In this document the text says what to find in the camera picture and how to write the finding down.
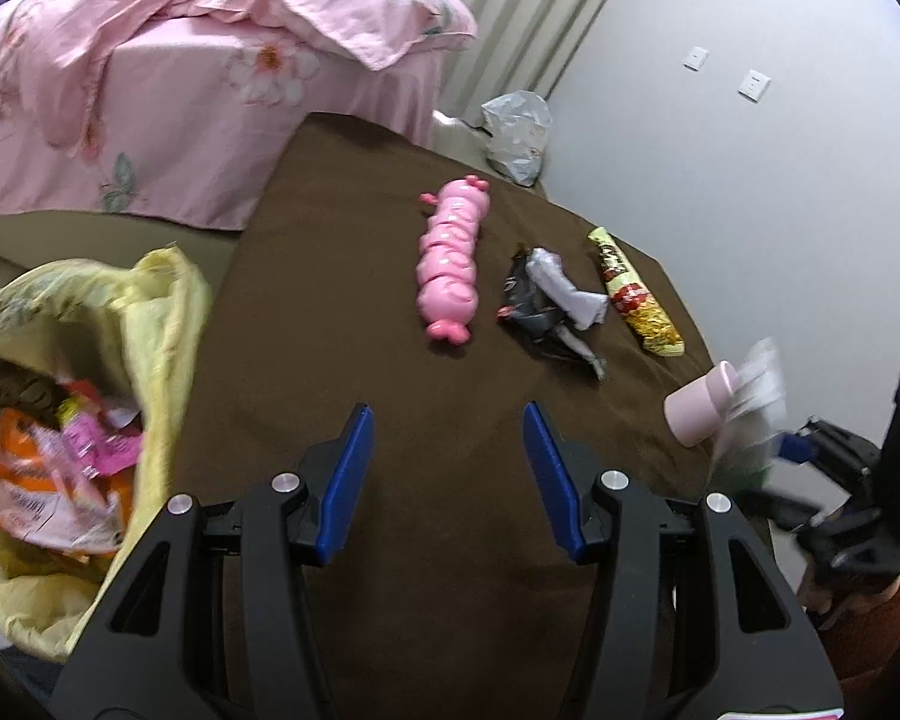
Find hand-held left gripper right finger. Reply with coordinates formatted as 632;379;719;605
523;401;845;720

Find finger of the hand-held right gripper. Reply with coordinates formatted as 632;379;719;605
735;486;841;537
776;416;882;470

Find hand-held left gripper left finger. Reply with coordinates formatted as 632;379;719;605
49;403;376;720

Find pink cup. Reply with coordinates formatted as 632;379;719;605
662;360;740;449

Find yellow plastic bag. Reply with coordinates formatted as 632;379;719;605
0;242;212;662

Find yellow and pink wrapper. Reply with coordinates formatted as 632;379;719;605
56;394;145;477

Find orange snack bag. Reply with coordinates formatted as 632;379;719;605
0;409;132;556

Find person's right forearm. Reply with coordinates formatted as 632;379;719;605
799;570;900;680

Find black crumpled wrapper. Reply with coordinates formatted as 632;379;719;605
497;242;610;383

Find white crumpled wrapper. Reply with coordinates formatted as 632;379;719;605
531;247;610;331

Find yellow and red snack packet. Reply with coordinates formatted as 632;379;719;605
587;227;686;357

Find pink caterpillar toy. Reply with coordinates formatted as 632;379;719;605
418;176;491;346

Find white plastic bag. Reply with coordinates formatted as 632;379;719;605
481;90;554;187

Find person's blue trousers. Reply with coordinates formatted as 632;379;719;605
0;645;68;706

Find pink floral bed sheet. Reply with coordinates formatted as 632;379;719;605
0;34;443;232

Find beige pleated curtain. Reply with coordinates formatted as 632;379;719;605
292;0;642;128

